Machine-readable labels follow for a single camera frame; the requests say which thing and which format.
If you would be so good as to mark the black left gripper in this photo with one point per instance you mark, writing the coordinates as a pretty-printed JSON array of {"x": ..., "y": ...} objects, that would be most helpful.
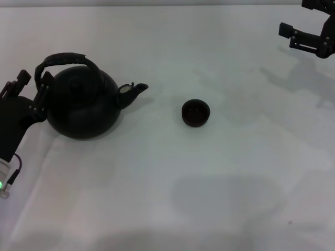
[{"x": 13, "y": 120}]

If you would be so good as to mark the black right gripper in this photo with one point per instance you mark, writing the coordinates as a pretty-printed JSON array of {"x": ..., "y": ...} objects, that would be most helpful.
[{"x": 328, "y": 39}]

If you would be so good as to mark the small dark teacup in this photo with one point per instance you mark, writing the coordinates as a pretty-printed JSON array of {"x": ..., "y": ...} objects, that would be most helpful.
[{"x": 196, "y": 113}]

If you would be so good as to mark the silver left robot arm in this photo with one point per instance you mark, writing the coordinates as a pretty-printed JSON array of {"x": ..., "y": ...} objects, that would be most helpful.
[{"x": 4, "y": 171}]

